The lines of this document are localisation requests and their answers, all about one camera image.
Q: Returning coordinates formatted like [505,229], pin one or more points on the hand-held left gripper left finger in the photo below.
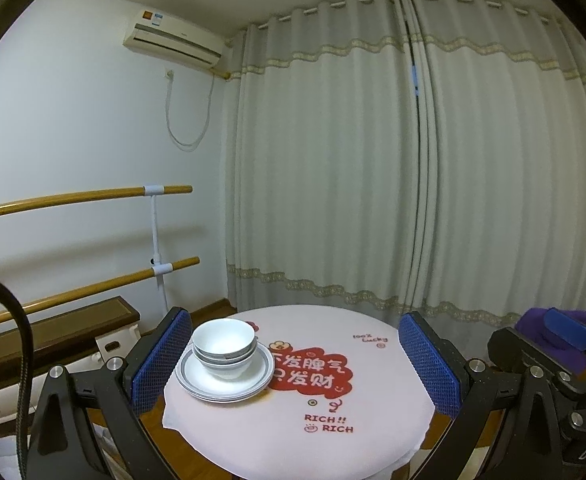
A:
[163,360]

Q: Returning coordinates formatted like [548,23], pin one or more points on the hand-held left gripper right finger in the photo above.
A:
[428,360]

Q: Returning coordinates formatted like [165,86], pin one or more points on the white bowl grey band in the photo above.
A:
[225,358]
[225,372]
[223,335]

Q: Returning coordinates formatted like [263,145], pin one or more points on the person's right hand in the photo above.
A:
[533,322]

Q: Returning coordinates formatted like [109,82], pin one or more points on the white plastic box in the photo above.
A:
[115,347]

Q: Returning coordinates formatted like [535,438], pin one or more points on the white barre stand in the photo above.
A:
[156,230]

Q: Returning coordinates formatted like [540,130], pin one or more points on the round white red table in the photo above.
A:
[273,440]

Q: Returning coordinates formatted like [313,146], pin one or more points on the white grey curtain panel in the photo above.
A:
[513,160]
[323,160]

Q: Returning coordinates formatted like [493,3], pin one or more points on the beige pipe cover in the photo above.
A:
[221,74]

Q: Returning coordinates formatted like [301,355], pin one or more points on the white air conditioner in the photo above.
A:
[173,35]

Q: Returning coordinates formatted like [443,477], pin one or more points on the wooden barre rail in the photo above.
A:
[73,199]
[123,280]

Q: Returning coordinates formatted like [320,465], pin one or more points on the brown wooden frame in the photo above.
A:
[73,317]

